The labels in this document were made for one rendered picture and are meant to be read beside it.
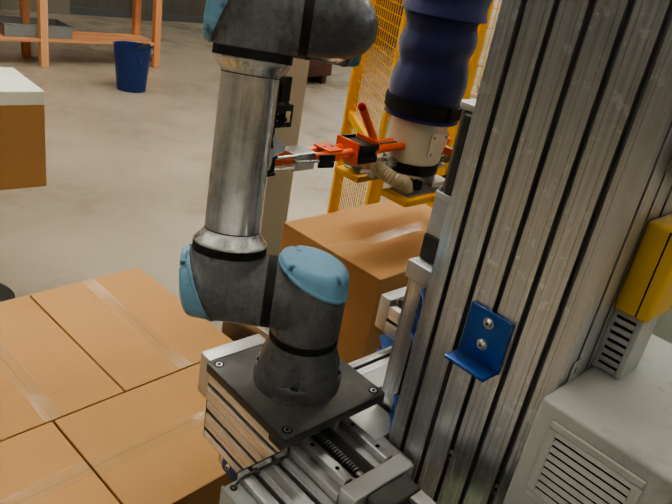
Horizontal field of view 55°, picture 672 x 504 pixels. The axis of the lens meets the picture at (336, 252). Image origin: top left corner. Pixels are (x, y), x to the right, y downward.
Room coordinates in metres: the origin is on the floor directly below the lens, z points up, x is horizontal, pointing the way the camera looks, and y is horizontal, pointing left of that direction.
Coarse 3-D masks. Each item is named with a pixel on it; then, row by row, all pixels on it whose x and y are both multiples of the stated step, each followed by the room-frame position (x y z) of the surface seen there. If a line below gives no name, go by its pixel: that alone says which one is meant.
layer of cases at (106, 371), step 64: (0, 320) 1.59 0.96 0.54; (64, 320) 1.64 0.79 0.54; (128, 320) 1.71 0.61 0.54; (192, 320) 1.78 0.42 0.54; (0, 384) 1.31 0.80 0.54; (64, 384) 1.36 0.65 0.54; (128, 384) 1.40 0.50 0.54; (192, 384) 1.45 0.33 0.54; (0, 448) 1.10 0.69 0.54; (64, 448) 1.14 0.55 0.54; (128, 448) 1.17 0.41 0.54; (192, 448) 1.21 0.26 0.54
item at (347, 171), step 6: (336, 168) 1.84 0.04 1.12; (342, 168) 1.84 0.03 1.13; (348, 168) 1.85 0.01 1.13; (342, 174) 1.83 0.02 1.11; (348, 174) 1.81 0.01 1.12; (354, 174) 1.80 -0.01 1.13; (360, 174) 1.81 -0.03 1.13; (366, 174) 1.82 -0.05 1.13; (354, 180) 1.79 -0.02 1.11; (360, 180) 1.79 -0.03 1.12; (366, 180) 1.81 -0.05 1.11
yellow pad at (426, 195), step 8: (416, 184) 1.75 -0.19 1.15; (424, 184) 1.82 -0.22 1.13; (384, 192) 1.71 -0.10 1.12; (392, 192) 1.71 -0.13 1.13; (400, 192) 1.71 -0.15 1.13; (416, 192) 1.73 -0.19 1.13; (424, 192) 1.75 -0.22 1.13; (432, 192) 1.77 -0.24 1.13; (392, 200) 1.69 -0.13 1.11; (400, 200) 1.67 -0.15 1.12; (408, 200) 1.67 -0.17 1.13; (416, 200) 1.69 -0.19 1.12; (424, 200) 1.72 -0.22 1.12; (432, 200) 1.75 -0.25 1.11
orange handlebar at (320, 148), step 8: (448, 136) 1.98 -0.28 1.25; (320, 144) 1.62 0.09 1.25; (328, 144) 1.63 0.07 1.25; (336, 144) 1.66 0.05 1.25; (384, 144) 1.75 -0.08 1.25; (392, 144) 1.77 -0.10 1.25; (400, 144) 1.79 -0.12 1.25; (320, 152) 1.56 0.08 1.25; (328, 152) 1.58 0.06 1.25; (336, 152) 1.60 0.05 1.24; (344, 152) 1.62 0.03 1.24; (352, 152) 1.64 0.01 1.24; (448, 152) 1.83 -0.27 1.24; (280, 160) 1.46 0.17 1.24; (288, 160) 1.47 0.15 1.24; (336, 160) 1.60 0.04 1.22
